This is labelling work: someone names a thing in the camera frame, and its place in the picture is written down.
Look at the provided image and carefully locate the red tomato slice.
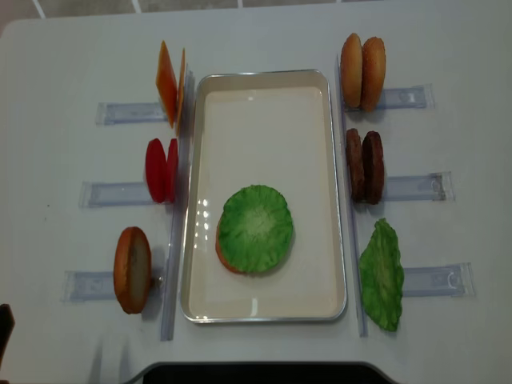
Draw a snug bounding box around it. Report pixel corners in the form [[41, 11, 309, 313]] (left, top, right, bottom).
[[165, 138, 178, 203], [145, 138, 166, 203]]

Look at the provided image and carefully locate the green lettuce leaf on bun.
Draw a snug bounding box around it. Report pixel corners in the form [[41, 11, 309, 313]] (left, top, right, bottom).
[[218, 185, 294, 274]]

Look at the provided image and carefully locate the left brown meat patty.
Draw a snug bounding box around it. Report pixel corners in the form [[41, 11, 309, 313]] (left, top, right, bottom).
[[346, 129, 365, 202]]

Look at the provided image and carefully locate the brown meat patty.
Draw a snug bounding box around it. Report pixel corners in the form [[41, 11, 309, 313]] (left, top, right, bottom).
[[362, 131, 385, 205], [346, 129, 365, 202]]

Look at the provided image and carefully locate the right brown meat patty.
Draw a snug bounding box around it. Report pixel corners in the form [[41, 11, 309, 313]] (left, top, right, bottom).
[[362, 131, 385, 205]]

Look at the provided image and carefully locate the standing green lettuce leaf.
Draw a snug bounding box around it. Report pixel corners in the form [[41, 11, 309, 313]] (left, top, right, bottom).
[[358, 218, 405, 332]]

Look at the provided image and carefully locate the clear holder behind tomato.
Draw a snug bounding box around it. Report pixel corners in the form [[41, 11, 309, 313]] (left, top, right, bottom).
[[78, 182, 154, 208]]

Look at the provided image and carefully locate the clear holder behind cheese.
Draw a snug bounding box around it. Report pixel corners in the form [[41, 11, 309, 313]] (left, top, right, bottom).
[[95, 102, 167, 126]]

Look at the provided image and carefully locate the clear holder behind patties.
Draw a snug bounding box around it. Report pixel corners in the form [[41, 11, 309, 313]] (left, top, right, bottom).
[[382, 171, 455, 202]]

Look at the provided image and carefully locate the clear holder behind lettuce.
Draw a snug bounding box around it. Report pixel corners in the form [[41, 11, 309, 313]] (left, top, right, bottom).
[[402, 262, 475, 298]]

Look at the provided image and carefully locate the white rectangular metal tray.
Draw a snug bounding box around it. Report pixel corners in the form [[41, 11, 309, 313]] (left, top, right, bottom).
[[180, 70, 346, 324]]

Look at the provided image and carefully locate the bottom bun in tray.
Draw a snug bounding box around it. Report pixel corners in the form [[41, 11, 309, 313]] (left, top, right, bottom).
[[215, 223, 245, 274]]

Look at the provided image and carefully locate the bun half front left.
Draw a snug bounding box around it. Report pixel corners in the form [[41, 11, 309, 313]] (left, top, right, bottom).
[[113, 226, 151, 314]]

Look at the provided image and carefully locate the left sesame bun half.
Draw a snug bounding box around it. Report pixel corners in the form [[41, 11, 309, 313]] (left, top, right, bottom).
[[340, 33, 362, 108]]

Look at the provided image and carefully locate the sesame bun half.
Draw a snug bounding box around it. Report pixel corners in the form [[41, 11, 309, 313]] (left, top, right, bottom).
[[360, 37, 386, 112], [340, 33, 362, 108]]

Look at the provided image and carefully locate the right sesame bun half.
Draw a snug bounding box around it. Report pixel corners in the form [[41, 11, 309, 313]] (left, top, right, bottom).
[[360, 37, 386, 112]]

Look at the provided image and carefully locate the black base bottom edge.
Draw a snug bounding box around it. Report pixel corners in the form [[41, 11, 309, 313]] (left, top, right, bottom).
[[130, 362, 394, 383]]

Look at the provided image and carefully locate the clear holder behind sesame buns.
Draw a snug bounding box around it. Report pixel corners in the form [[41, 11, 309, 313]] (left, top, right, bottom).
[[343, 82, 435, 113]]

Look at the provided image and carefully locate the clear holder behind left bun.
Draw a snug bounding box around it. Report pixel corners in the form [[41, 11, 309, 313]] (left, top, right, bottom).
[[60, 270, 166, 303]]

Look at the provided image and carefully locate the left long clear acrylic rail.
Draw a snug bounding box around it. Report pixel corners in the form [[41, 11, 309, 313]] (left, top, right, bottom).
[[160, 66, 195, 342]]

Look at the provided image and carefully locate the long clear acrylic rail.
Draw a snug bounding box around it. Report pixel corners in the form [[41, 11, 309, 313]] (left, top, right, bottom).
[[335, 54, 368, 338], [160, 66, 195, 342]]

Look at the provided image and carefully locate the right long clear acrylic rail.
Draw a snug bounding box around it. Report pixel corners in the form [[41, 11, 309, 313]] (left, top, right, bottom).
[[335, 54, 368, 338]]

